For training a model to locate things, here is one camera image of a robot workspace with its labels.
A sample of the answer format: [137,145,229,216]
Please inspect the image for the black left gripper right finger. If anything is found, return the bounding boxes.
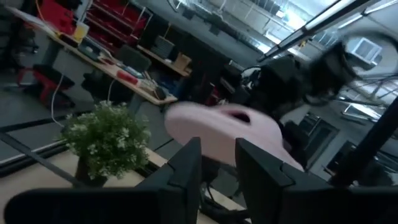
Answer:
[234,138,333,224]

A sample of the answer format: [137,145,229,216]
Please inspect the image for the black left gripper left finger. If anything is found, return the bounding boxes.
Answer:
[136,137,203,224]

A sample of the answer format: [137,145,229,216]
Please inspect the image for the pink foam slide sandal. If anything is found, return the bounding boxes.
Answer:
[164,101,305,172]

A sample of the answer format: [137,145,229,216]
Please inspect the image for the black LED light bar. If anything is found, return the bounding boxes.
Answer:
[257,0,398,63]

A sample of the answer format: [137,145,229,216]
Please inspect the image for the white window unit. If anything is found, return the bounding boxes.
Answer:
[352,36,384,65]

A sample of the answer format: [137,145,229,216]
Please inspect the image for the green artificial flowering plant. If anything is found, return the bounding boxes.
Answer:
[60,100,152,181]

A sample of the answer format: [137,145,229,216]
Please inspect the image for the black plant pot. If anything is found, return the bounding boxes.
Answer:
[74,155,109,189]

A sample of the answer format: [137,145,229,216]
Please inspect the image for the cardboard box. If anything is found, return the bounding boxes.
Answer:
[172,52,193,72]

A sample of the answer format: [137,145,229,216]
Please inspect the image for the small black device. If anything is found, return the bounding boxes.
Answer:
[154,86,168,101]

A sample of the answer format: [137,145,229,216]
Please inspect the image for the grey ribbed device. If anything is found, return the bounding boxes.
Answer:
[150,35,175,60]

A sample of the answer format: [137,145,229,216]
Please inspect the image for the small red object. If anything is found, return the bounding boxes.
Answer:
[116,70,139,86]

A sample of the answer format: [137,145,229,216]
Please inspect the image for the grey office chair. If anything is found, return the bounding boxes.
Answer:
[115,44,152,73]

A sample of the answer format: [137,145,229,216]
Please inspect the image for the wooden workbench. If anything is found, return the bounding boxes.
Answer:
[4,5,178,106]

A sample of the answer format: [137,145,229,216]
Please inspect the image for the red storage bin rack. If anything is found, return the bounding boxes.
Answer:
[85,0,149,47]

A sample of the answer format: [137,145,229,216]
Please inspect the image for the red and black cart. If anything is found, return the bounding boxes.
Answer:
[16,63,76,108]

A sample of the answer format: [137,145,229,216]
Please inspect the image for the yellow container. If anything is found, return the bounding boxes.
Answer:
[72,21,90,44]

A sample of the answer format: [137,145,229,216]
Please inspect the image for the red box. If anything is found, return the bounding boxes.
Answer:
[37,0,76,35]

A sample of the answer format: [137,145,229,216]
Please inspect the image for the black rig post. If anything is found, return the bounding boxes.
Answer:
[328,96,398,188]

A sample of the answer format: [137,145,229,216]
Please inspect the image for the black aluminium frame bar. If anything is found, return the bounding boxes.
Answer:
[0,132,88,189]

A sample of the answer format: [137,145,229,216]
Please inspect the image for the white cable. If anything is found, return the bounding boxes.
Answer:
[50,73,65,127]

